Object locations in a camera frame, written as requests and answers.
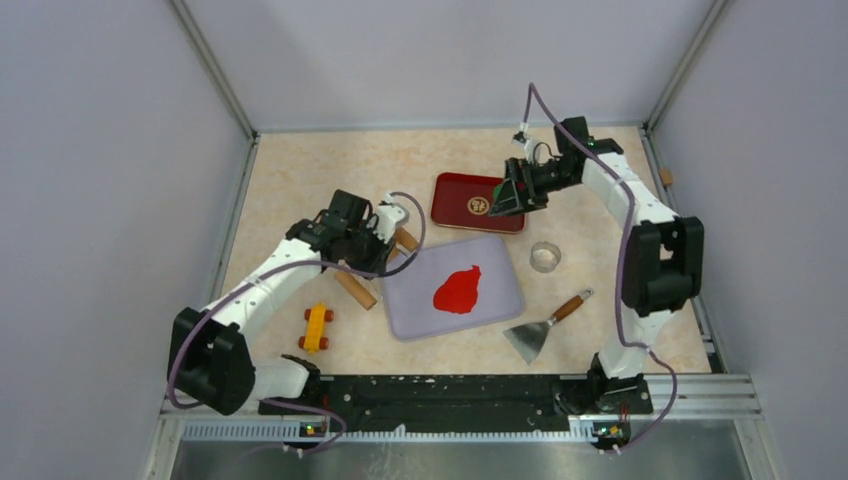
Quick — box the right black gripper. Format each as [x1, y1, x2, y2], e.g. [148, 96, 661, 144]
[488, 159, 577, 219]

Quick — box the lavender plastic tray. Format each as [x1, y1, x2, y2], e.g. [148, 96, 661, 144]
[382, 235, 525, 342]

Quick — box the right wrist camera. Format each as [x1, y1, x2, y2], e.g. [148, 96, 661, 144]
[511, 122, 554, 164]

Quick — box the wooden dough roller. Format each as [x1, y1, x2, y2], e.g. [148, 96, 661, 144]
[334, 227, 421, 311]

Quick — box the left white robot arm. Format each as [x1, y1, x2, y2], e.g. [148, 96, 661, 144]
[166, 190, 409, 415]

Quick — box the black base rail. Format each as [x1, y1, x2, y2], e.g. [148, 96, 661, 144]
[258, 374, 655, 433]

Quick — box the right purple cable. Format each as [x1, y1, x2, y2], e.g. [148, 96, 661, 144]
[523, 82, 680, 455]

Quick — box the red dough lump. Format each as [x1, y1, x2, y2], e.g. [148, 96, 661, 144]
[432, 265, 482, 315]

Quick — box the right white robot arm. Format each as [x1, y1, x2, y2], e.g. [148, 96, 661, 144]
[489, 117, 705, 412]

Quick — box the metal scraper wooden handle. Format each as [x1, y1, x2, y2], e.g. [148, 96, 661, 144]
[503, 287, 594, 365]

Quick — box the yellow toy car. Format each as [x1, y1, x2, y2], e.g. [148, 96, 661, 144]
[298, 303, 334, 354]

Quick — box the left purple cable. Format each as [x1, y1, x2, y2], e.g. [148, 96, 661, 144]
[165, 190, 428, 457]

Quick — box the dark red lacquer tray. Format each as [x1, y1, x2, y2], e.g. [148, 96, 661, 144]
[430, 172, 526, 234]

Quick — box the purple cable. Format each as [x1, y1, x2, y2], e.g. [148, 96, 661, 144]
[523, 82, 680, 455]
[165, 190, 428, 457]

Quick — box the metal ring cutter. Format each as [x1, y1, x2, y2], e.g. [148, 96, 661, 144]
[529, 241, 562, 274]

